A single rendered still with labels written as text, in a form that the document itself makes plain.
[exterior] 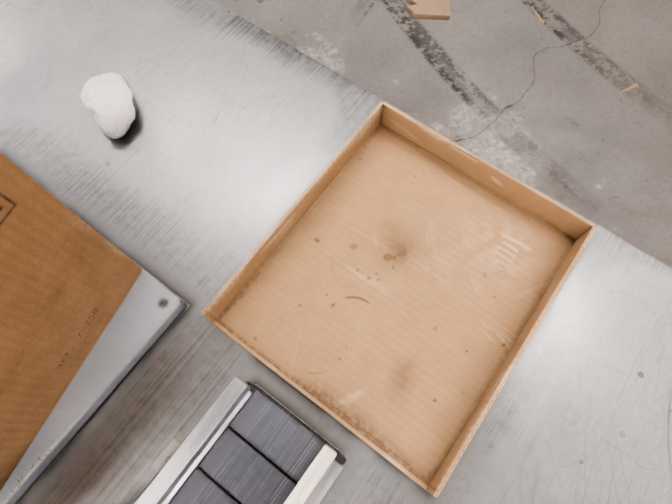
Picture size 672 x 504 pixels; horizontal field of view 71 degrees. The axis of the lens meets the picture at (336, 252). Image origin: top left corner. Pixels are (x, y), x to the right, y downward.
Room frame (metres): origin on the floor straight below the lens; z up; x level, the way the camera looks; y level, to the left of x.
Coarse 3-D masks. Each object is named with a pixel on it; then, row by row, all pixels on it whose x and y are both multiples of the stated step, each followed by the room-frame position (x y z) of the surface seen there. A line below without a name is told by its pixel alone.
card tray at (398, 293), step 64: (384, 128) 0.33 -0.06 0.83; (320, 192) 0.25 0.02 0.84; (384, 192) 0.25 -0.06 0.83; (448, 192) 0.25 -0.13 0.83; (512, 192) 0.23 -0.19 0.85; (256, 256) 0.16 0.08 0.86; (320, 256) 0.17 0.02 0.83; (384, 256) 0.17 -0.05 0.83; (448, 256) 0.17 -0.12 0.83; (512, 256) 0.17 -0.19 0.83; (576, 256) 0.15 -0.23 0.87; (256, 320) 0.11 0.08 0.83; (320, 320) 0.11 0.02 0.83; (384, 320) 0.10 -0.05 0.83; (448, 320) 0.10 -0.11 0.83; (512, 320) 0.10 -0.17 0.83; (320, 384) 0.04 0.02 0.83; (384, 384) 0.04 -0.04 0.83; (448, 384) 0.04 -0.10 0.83; (384, 448) -0.01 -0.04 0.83; (448, 448) -0.02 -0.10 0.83
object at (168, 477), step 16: (240, 384) 0.03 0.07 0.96; (224, 400) 0.02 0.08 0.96; (240, 400) 0.02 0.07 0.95; (208, 416) 0.01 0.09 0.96; (224, 416) 0.01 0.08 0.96; (192, 432) 0.00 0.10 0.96; (208, 432) 0.00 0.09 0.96; (192, 448) -0.01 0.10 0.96; (176, 464) -0.02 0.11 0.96; (160, 480) -0.03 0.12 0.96; (176, 480) -0.03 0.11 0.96; (144, 496) -0.04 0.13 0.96; (160, 496) -0.04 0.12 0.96
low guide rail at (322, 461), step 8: (328, 448) -0.01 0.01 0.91; (320, 456) -0.02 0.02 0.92; (328, 456) -0.02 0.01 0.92; (312, 464) -0.02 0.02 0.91; (320, 464) -0.02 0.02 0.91; (328, 464) -0.02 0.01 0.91; (312, 472) -0.03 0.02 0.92; (320, 472) -0.03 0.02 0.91; (304, 480) -0.03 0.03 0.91; (312, 480) -0.03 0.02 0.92; (296, 488) -0.04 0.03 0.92; (304, 488) -0.04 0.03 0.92; (312, 488) -0.04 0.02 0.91; (288, 496) -0.04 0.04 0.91; (296, 496) -0.04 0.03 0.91; (304, 496) -0.04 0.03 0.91
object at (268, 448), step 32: (256, 416) 0.01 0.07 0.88; (288, 416) 0.01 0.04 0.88; (224, 448) -0.01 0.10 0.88; (256, 448) -0.01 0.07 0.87; (288, 448) -0.01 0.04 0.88; (320, 448) -0.01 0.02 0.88; (192, 480) -0.03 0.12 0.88; (224, 480) -0.03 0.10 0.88; (256, 480) -0.03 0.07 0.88; (288, 480) -0.04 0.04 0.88
